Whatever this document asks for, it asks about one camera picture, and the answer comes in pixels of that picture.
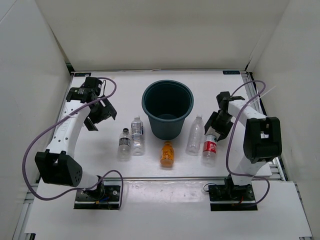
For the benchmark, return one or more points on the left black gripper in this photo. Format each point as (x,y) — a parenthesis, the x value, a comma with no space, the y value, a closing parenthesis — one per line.
(107,111)

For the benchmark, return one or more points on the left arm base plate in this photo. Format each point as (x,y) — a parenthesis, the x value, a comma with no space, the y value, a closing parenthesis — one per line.
(106,196)

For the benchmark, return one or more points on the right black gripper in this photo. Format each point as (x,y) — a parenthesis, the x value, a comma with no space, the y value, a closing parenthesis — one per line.
(224,131)

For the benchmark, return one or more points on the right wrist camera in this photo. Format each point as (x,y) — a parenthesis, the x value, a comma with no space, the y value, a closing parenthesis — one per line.
(223,99)

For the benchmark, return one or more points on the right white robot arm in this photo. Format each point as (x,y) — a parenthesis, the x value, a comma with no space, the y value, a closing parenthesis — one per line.
(262,138)

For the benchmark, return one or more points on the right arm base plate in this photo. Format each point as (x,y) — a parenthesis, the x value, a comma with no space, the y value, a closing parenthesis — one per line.
(228,197)

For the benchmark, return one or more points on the tall white label water bottle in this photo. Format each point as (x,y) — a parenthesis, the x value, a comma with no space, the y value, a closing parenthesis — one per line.
(137,136)

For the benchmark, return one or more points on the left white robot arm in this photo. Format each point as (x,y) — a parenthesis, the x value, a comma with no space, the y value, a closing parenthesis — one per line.
(84,107)

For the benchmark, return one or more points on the red label water bottle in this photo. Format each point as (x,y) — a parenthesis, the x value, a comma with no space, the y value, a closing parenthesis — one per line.
(209,151)

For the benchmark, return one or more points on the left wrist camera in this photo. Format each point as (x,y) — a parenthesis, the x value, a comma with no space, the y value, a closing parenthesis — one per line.
(94,84)

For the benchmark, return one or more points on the orange juice bottle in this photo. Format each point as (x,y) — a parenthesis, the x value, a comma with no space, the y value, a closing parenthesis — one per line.
(167,155)

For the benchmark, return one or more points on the small black cap bottle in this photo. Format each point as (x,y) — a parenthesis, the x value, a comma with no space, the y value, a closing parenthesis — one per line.
(124,145)

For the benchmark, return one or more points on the clear unlabelled plastic bottle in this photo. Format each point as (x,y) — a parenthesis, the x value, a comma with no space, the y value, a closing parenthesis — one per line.
(196,134)

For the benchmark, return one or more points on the dark green plastic bin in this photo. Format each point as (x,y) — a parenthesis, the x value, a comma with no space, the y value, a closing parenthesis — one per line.
(167,103)

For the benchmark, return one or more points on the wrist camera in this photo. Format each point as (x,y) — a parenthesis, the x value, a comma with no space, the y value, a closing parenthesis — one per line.
(94,84)
(223,99)

